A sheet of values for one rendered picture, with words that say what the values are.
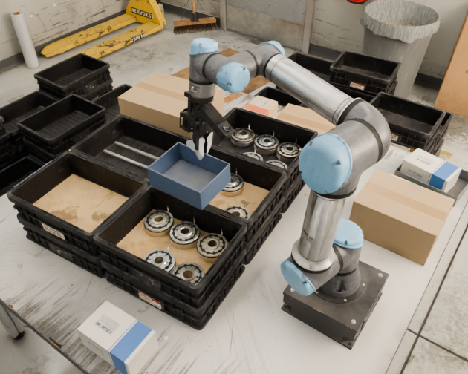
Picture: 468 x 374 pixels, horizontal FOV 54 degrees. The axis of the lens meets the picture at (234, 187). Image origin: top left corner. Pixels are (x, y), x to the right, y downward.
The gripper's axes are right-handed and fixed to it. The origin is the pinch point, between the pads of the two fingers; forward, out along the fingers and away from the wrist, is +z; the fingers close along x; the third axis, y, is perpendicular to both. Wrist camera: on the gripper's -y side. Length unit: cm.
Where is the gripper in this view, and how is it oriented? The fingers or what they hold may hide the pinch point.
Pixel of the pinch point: (203, 156)
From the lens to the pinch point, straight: 141.2
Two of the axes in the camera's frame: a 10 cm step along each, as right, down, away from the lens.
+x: -6.1, 4.1, -6.8
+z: -0.9, 8.2, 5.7
